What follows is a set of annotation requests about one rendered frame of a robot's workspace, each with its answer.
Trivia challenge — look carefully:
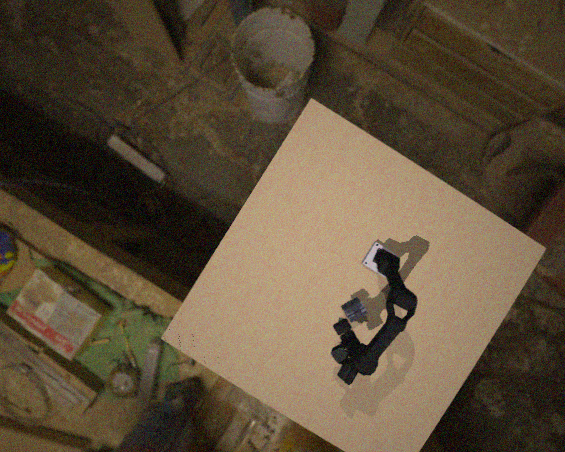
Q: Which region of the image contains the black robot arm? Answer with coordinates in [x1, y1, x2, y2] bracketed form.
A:
[331, 249, 418, 385]

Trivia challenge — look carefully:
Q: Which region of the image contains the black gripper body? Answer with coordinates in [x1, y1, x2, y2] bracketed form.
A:
[333, 319, 361, 352]

